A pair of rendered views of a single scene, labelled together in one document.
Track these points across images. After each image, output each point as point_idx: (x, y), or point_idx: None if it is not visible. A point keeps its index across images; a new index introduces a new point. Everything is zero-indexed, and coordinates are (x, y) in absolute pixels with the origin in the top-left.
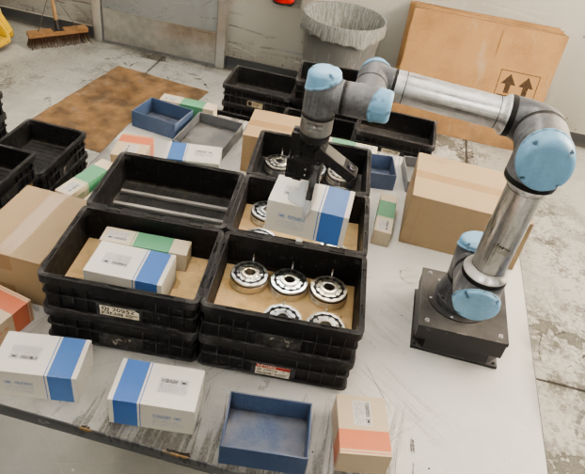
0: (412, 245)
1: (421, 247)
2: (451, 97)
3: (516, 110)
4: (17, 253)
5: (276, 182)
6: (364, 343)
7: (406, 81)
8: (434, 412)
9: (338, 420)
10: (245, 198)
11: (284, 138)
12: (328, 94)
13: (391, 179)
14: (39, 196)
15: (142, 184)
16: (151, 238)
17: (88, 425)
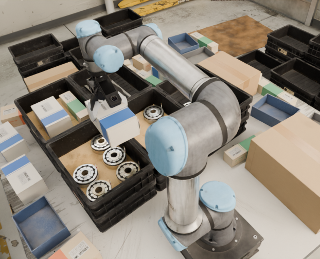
0: (251, 175)
1: (256, 180)
2: (165, 66)
3: (198, 93)
4: (33, 89)
5: None
6: (145, 216)
7: (146, 45)
8: None
9: (64, 244)
10: (146, 100)
11: (206, 73)
12: (82, 42)
13: None
14: (68, 67)
15: (118, 76)
16: (77, 103)
17: (1, 175)
